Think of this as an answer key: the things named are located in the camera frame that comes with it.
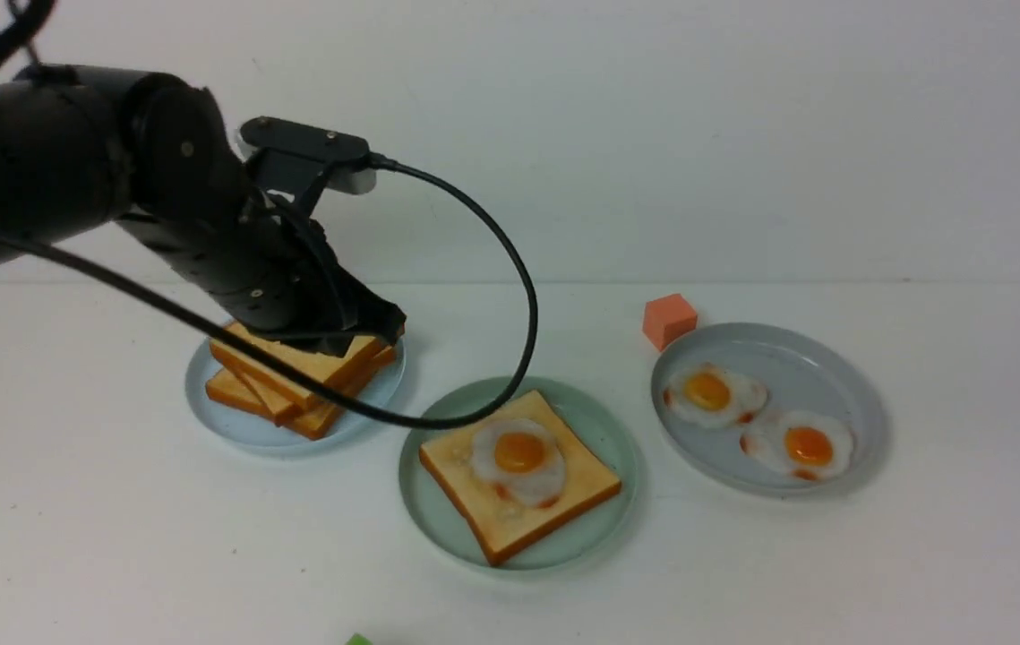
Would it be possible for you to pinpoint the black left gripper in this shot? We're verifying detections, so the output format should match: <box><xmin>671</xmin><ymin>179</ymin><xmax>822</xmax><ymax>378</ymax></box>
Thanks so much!
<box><xmin>116</xmin><ymin>197</ymin><xmax>407</xmax><ymax>357</ymax></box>

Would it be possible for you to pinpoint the fried egg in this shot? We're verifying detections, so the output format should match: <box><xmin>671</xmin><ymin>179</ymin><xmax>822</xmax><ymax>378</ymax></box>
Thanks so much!
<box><xmin>661</xmin><ymin>363</ymin><xmax>770</xmax><ymax>430</ymax></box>
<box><xmin>469</xmin><ymin>419</ymin><xmax>567</xmax><ymax>509</ymax></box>
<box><xmin>740</xmin><ymin>409</ymin><xmax>856</xmax><ymax>482</ymax></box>

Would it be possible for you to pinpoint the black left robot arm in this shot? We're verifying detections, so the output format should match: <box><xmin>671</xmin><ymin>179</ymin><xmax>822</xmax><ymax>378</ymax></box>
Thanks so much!
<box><xmin>0</xmin><ymin>65</ymin><xmax>406</xmax><ymax>357</ymax></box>

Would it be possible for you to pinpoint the light blue bread plate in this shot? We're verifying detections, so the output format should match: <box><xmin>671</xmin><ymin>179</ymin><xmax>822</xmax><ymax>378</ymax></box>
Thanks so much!
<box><xmin>185</xmin><ymin>323</ymin><xmax>406</xmax><ymax>457</ymax></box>

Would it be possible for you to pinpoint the mint green centre plate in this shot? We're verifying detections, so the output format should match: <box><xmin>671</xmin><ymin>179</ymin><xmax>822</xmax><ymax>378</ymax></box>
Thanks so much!
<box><xmin>398</xmin><ymin>376</ymin><xmax>647</xmax><ymax>581</ymax></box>

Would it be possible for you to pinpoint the green cube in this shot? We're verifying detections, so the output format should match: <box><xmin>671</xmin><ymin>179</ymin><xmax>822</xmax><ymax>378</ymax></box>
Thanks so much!
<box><xmin>345</xmin><ymin>632</ymin><xmax>373</xmax><ymax>645</ymax></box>

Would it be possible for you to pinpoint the orange cube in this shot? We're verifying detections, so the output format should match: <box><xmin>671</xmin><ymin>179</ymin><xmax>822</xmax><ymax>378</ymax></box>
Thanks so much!
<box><xmin>642</xmin><ymin>293</ymin><xmax>699</xmax><ymax>352</ymax></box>

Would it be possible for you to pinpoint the grey egg plate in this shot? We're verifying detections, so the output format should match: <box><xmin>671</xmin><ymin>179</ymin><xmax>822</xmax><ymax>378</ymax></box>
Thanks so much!
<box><xmin>650</xmin><ymin>323</ymin><xmax>891</xmax><ymax>499</ymax></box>

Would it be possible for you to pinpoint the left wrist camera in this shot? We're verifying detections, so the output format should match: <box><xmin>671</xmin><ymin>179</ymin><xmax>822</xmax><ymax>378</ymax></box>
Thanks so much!
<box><xmin>235</xmin><ymin>116</ymin><xmax>377</xmax><ymax>216</ymax></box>

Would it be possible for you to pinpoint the black left camera cable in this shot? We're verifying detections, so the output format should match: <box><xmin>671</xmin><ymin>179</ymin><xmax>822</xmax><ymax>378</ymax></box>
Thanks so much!
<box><xmin>0</xmin><ymin>154</ymin><xmax>539</xmax><ymax>429</ymax></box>

